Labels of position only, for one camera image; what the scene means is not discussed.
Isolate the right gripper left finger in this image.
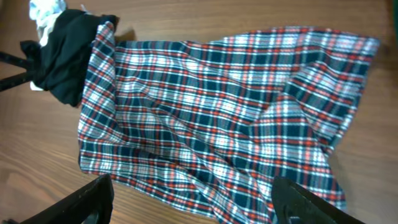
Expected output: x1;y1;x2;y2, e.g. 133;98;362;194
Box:
2;174;114;224

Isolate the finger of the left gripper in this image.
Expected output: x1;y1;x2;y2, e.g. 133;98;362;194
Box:
0;72;33;91
0;52;30;69

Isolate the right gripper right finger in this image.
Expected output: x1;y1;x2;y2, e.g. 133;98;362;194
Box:
271;177;364;224

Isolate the plaid sleeveless shirt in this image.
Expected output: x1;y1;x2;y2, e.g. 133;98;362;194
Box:
78;22;380;223

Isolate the white camouflage garment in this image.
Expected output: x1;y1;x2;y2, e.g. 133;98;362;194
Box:
30;82;43;91

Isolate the black garment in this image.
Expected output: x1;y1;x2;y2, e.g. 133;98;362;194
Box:
20;9;119;107

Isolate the light blue crumpled garment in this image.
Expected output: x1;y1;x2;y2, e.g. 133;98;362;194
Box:
29;0;67;47

